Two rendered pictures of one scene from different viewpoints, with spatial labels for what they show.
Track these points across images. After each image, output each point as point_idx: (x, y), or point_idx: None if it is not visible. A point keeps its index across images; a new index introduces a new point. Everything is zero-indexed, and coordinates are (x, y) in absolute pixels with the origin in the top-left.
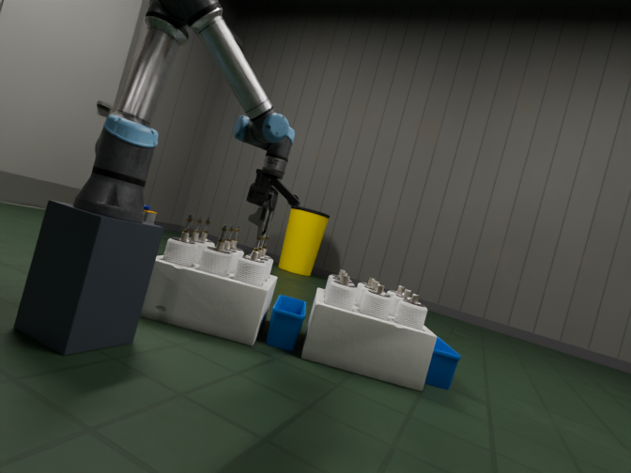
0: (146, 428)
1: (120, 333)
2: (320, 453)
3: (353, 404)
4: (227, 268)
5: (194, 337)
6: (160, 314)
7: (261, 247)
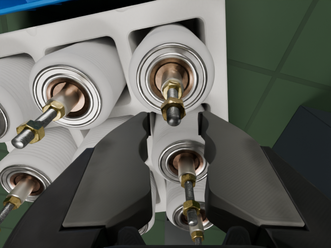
0: None
1: (324, 114)
2: None
3: None
4: (186, 115)
5: (232, 74)
6: None
7: (52, 111)
